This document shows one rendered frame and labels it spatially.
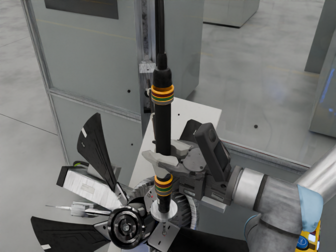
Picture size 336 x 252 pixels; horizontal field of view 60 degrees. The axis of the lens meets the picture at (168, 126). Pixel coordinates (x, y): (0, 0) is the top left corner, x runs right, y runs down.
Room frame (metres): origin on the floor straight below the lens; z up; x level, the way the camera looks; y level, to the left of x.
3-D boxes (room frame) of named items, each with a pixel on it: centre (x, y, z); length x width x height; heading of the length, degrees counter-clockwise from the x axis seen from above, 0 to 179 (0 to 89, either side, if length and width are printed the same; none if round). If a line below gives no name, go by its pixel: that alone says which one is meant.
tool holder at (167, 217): (0.50, 0.01, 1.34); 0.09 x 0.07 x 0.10; 7
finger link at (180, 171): (0.44, -0.02, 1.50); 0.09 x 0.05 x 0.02; 72
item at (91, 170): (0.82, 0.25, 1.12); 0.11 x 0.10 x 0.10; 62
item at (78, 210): (0.66, 0.31, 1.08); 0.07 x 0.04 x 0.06; 72
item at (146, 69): (1.11, 0.08, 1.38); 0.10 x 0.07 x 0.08; 7
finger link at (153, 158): (0.46, 0.02, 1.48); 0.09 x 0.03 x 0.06; 72
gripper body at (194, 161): (0.44, -0.09, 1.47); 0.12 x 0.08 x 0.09; 62
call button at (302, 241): (0.54, -0.43, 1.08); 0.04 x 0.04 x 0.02
